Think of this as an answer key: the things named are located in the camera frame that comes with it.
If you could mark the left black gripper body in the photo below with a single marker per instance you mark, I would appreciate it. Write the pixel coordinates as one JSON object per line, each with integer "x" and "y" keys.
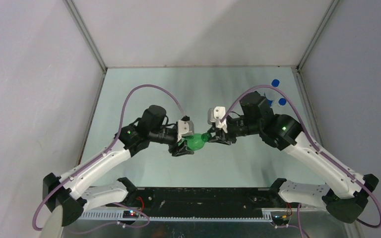
{"x": 164, "y": 134}

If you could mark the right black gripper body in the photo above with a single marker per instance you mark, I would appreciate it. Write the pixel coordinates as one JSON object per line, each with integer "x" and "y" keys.
{"x": 240, "y": 127}

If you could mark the green plastic bottle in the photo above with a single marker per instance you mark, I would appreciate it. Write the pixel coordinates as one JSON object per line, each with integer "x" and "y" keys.
{"x": 195, "y": 142}

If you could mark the green bottle cap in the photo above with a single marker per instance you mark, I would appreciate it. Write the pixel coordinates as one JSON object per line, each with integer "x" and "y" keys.
{"x": 206, "y": 137}

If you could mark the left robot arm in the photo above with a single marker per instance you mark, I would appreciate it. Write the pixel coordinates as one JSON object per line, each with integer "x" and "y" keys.
{"x": 73, "y": 191}

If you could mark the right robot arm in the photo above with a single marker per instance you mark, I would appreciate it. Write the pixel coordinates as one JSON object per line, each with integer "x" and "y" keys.
{"x": 344, "y": 193}

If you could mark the clear bottle blue cap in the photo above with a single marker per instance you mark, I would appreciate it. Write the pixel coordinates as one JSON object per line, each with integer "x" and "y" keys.
{"x": 282, "y": 102}

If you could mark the pepsi bottle blue cap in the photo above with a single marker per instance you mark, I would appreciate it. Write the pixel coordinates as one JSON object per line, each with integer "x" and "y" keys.
{"x": 271, "y": 95}

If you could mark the left circuit board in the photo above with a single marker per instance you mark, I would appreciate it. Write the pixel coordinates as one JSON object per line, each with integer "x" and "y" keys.
{"x": 129, "y": 214}

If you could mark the circuit board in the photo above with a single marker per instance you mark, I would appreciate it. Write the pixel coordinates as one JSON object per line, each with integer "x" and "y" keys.
{"x": 280, "y": 220}
{"x": 129, "y": 214}

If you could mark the right circuit board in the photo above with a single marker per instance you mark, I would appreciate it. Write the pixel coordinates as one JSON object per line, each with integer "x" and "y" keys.
{"x": 280, "y": 220}

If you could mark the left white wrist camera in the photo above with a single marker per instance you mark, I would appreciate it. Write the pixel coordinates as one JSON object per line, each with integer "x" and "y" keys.
{"x": 184, "y": 129}

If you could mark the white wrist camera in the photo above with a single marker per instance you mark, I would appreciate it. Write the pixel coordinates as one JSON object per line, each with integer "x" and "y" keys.
{"x": 184, "y": 129}
{"x": 215, "y": 116}

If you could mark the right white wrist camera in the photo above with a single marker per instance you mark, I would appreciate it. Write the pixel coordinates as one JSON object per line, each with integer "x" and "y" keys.
{"x": 215, "y": 116}

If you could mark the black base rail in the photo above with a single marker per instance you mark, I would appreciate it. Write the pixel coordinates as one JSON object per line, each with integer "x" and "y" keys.
{"x": 205, "y": 202}

